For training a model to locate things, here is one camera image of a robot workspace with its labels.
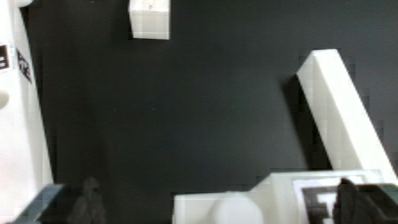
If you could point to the white short leg block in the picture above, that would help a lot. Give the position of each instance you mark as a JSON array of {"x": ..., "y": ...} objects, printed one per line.
[{"x": 150, "y": 19}]

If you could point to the white X-frame chair legs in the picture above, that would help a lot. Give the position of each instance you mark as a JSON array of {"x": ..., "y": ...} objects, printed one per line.
[{"x": 26, "y": 171}]

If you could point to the white chair seat block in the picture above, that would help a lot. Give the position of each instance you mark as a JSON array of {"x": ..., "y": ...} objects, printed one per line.
[{"x": 289, "y": 200}]

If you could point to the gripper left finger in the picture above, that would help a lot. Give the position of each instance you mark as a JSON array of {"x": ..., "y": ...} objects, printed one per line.
[{"x": 69, "y": 204}]

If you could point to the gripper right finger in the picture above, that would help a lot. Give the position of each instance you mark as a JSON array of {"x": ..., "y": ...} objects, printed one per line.
[{"x": 367, "y": 203}]

